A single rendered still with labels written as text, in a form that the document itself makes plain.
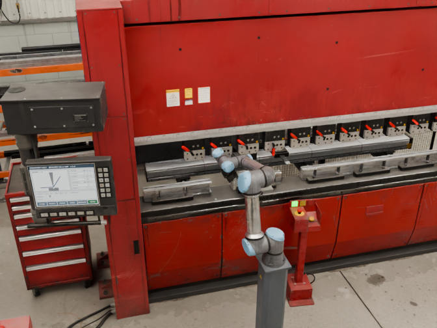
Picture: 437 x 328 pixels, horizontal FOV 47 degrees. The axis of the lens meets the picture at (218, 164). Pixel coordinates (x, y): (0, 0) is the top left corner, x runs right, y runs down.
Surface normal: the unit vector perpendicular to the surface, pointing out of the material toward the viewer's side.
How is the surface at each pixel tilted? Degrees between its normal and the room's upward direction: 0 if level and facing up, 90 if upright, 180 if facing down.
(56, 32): 90
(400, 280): 0
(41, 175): 90
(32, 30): 90
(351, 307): 0
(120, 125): 90
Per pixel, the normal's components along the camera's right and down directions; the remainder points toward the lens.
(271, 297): 0.27, 0.47
